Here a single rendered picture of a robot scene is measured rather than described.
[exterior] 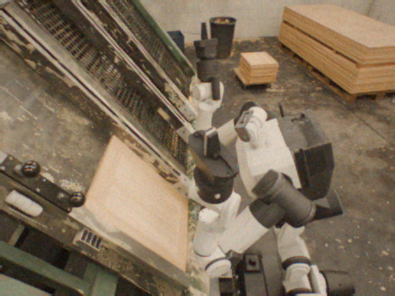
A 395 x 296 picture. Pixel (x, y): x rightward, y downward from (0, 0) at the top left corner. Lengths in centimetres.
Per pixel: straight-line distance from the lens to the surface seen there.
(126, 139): 112
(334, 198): 124
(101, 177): 97
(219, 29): 531
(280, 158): 88
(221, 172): 49
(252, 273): 196
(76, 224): 84
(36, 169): 66
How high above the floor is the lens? 191
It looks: 39 degrees down
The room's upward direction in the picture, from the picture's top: straight up
